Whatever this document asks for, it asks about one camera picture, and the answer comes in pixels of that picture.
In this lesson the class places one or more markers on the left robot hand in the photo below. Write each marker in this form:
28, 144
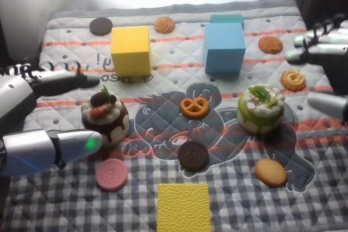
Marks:
19, 145

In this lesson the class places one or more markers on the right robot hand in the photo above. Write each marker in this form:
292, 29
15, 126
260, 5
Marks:
335, 66

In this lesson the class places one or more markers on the green toy cake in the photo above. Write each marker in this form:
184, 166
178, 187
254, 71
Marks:
261, 109

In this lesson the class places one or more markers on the chocolate toy cake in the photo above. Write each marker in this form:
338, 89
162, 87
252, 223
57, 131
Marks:
106, 118

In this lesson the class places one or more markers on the light blue cube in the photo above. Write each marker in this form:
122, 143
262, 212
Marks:
224, 48

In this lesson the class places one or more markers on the yellow cube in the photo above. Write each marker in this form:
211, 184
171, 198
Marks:
130, 50

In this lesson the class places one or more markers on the yellow swirl cookie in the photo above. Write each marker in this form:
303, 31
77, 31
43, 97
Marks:
292, 80

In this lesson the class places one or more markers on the chocolate chip cookie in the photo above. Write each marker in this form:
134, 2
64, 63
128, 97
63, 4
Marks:
270, 45

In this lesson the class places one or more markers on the pink sandwich cookie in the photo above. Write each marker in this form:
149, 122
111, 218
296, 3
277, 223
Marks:
111, 175

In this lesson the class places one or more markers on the plain round biscuit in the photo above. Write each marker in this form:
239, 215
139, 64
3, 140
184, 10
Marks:
271, 172

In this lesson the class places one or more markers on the dark brown round cookie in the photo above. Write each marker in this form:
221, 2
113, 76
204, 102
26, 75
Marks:
100, 26

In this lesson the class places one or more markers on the orange pretzel cookie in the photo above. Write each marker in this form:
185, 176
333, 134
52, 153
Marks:
194, 108

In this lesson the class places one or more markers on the grey quilt with bear print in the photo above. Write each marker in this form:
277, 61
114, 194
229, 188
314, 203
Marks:
168, 134

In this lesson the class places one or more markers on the black sandwich cookie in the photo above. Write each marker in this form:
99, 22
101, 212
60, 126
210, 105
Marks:
193, 156

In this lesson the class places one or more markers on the orange swirl cookie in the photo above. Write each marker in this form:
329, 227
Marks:
164, 25

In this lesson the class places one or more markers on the yellow textured flat block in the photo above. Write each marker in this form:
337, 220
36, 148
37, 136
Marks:
183, 208

